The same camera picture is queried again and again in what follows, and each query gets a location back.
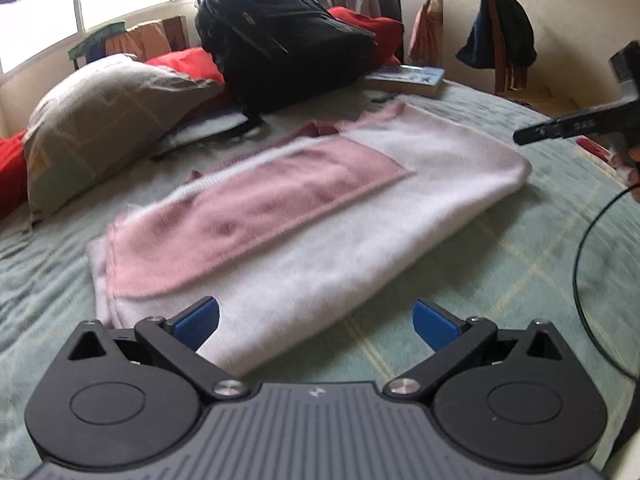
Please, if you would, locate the grey pillow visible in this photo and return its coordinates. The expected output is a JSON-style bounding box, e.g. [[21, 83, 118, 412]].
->
[[22, 54, 226, 221]]

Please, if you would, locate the wooden chair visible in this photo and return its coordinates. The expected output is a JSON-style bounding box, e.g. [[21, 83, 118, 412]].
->
[[487, 0, 581, 116]]

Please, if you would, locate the green plaid bedspread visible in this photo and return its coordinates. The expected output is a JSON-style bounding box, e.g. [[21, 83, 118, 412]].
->
[[0, 77, 640, 480]]

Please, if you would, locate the red patterned bed sheet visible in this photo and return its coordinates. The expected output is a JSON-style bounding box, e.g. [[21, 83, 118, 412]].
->
[[575, 137, 613, 163]]

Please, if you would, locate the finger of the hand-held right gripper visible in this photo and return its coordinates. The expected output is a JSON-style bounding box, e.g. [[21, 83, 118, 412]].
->
[[514, 100, 626, 147]]

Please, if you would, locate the red pillow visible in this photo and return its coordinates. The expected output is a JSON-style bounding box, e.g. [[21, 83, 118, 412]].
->
[[0, 130, 28, 218]]

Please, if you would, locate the white folded cloth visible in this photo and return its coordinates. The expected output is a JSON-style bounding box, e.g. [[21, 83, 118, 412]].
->
[[167, 110, 248, 150]]

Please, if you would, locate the person's right hand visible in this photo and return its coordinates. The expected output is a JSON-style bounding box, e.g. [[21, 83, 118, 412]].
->
[[614, 144, 640, 203]]

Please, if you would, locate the black cable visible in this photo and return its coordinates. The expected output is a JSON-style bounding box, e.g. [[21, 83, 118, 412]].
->
[[572, 185, 640, 377]]

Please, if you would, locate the black backpack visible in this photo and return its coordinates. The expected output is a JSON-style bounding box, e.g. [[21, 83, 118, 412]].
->
[[152, 0, 377, 161]]

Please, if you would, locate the blue cover book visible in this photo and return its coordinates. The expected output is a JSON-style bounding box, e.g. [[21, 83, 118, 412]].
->
[[364, 65, 447, 99]]

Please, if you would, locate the orange patterned curtain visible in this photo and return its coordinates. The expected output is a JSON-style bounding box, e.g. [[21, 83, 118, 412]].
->
[[407, 0, 446, 66]]

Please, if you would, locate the brown cardboard box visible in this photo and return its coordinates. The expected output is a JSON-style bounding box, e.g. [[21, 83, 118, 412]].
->
[[125, 15, 188, 58]]

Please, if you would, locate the dark garment on chair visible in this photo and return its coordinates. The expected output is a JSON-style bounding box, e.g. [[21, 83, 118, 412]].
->
[[455, 0, 538, 68]]

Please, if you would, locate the green box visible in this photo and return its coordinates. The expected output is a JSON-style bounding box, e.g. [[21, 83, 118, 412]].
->
[[67, 20, 128, 63]]

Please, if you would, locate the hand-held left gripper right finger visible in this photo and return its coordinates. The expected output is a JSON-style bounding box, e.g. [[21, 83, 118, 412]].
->
[[384, 298, 576, 401]]

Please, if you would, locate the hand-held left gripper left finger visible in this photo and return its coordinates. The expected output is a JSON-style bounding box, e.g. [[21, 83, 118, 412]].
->
[[67, 296, 250, 402]]

